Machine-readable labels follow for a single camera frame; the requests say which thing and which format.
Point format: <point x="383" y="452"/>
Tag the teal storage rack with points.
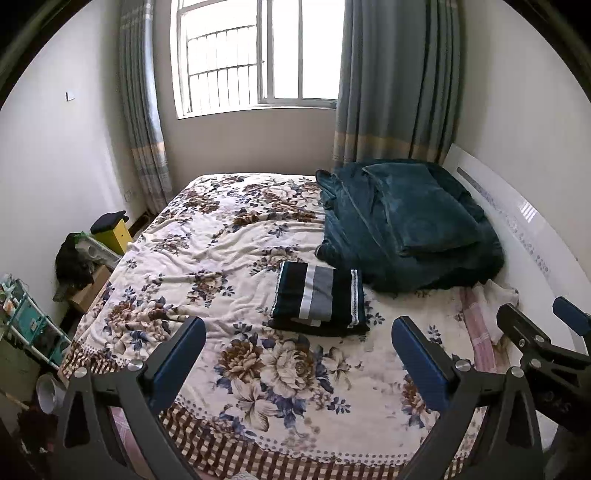
<point x="24" y="324"/>

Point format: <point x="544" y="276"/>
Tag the left grey curtain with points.
<point x="137" y="79"/>

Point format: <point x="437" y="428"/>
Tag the striped navy grey sweater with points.
<point x="319" y="301"/>

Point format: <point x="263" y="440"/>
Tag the white cup on floor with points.
<point x="50" y="394"/>

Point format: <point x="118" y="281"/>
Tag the yellow box with black hat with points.
<point x="110" y="230"/>

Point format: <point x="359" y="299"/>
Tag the grey curtain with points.
<point x="137" y="79"/>
<point x="400" y="81"/>

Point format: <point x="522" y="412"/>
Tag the dark teal fleece blanket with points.
<point x="407" y="226"/>

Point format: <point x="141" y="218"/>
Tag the white glossy headboard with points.
<point x="538" y="263"/>

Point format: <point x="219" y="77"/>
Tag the right grey curtain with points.
<point x="400" y="81"/>

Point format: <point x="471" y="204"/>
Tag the cardboard box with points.
<point x="82" y="300"/>

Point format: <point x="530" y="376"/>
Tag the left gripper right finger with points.
<point x="508" y="444"/>

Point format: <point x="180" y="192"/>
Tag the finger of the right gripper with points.
<point x="571" y="315"/>
<point x="528" y="339"/>

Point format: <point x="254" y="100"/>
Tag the black bag on clutter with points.
<point x="71" y="269"/>

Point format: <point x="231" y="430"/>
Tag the window with bars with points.
<point x="249" y="54"/>

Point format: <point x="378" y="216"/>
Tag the pink striped bed sheet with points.
<point x="485" y="358"/>

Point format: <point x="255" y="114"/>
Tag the grey white appliance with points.
<point x="94" y="251"/>

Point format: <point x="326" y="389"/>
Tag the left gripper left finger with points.
<point x="88" y="445"/>

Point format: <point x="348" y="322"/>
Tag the floral cream bed blanket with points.
<point x="276" y="405"/>

